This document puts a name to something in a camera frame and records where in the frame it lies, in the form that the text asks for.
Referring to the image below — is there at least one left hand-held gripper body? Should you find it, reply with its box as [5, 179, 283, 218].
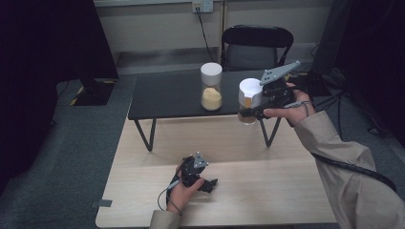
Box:
[181, 151, 210, 188]

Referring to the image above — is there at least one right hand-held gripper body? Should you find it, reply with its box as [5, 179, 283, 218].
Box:
[258, 60, 302, 112]

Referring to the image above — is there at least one jar with brown powder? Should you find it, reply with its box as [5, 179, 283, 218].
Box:
[237, 77, 265, 125]

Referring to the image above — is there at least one jar with pale yellow powder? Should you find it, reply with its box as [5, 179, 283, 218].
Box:
[200, 62, 224, 112]

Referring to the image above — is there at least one black desktop shelf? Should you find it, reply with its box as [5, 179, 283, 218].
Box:
[127, 69, 290, 153]

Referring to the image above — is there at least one person's right hand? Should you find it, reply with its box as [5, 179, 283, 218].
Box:
[263, 81, 317, 127]

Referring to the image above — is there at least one person's left hand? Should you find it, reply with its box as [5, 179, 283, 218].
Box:
[166, 164, 205, 215]

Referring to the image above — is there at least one black folding chair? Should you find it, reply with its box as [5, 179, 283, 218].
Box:
[220, 24, 295, 82]

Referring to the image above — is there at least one grey tape strip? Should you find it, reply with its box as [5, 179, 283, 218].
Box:
[90, 198, 114, 210]

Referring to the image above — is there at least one dark curtain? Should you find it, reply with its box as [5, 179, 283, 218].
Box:
[309, 0, 405, 147]
[0, 0, 119, 197]

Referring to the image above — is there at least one left hand-held gripper cable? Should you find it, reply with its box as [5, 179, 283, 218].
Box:
[157, 165, 186, 217]

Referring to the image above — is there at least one hand-held gripper cable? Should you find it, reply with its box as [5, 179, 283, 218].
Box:
[157, 165, 186, 217]
[281, 99, 398, 194]

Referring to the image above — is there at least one black power cable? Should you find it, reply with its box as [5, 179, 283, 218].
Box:
[195, 7, 223, 69]

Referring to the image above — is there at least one right hand-held gripper cable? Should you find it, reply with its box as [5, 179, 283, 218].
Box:
[281, 99, 398, 194]

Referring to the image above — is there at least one white wall socket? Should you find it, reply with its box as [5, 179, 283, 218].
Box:
[191, 0, 215, 14]

